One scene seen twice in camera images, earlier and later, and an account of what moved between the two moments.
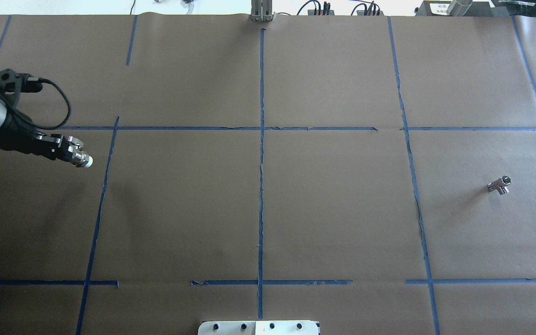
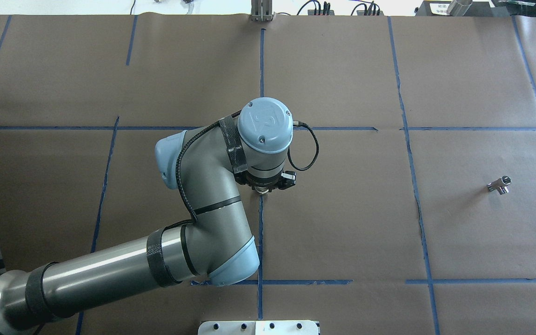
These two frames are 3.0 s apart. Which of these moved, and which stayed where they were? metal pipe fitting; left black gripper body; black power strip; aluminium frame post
Moved: left black gripper body
Stayed: black power strip; aluminium frame post; metal pipe fitting
